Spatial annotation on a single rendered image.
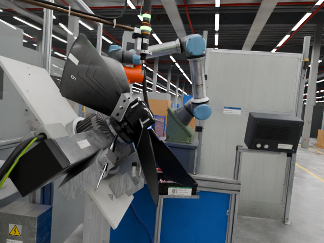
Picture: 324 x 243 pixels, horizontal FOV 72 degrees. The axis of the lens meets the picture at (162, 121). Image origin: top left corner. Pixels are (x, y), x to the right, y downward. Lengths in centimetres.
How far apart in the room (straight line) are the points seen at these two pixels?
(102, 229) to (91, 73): 55
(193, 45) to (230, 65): 151
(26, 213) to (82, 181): 33
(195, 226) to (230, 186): 32
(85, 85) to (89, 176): 25
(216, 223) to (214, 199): 14
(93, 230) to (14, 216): 26
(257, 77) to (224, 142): 86
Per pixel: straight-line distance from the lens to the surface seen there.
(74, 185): 66
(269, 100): 292
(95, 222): 92
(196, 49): 138
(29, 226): 93
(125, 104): 82
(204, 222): 147
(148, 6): 104
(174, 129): 161
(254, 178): 299
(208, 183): 137
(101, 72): 74
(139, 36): 98
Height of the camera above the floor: 123
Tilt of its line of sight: 3 degrees down
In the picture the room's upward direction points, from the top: 5 degrees clockwise
